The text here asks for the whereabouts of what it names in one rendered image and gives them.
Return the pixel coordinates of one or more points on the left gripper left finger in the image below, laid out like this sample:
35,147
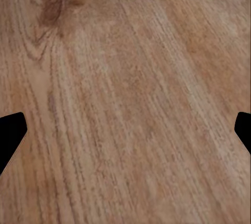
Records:
12,130

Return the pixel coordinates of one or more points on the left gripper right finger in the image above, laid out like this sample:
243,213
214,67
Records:
243,129

